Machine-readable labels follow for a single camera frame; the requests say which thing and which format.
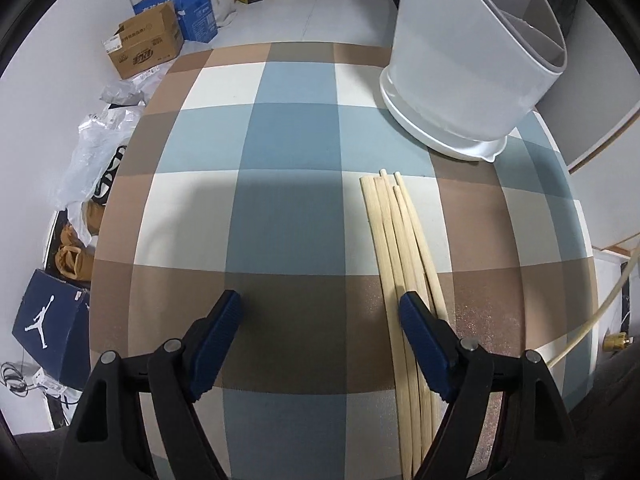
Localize brass fitting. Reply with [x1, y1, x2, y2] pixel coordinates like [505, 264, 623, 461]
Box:
[602, 332, 634, 354]

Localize crumpled clear plastic bags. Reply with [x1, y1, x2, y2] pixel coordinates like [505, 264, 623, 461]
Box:
[59, 81, 147, 207]

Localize white plastic bag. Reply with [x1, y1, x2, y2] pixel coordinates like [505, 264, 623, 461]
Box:
[212, 0, 239, 27]

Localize white cabinet wooden trim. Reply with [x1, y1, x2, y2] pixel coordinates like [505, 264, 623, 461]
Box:
[567, 102, 640, 257]

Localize cream hose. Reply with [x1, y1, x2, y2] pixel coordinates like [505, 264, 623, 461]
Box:
[549, 249, 640, 367]

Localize brown boots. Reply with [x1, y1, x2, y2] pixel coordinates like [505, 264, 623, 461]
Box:
[54, 200, 104, 282]

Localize blue shoe box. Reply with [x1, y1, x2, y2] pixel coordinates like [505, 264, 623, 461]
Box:
[11, 268, 93, 392]

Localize blue cardboard box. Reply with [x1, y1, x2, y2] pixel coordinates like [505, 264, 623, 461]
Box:
[132, 0, 221, 44]

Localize white utensil holder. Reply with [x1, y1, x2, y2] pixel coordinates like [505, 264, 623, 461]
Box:
[378, 0, 569, 162]

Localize checked tablecloth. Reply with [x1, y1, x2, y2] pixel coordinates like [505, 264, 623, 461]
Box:
[90, 42, 599, 480]

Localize white power strip with cables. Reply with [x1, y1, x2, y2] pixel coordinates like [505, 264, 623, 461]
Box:
[0, 360, 77, 413]

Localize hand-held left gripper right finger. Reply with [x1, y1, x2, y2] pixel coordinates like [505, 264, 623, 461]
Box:
[398, 290, 583, 480]

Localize brown cardboard box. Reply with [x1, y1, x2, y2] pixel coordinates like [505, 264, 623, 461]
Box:
[104, 0, 185, 80]

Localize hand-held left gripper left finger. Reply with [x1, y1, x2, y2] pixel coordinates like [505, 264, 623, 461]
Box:
[59, 289, 244, 480]

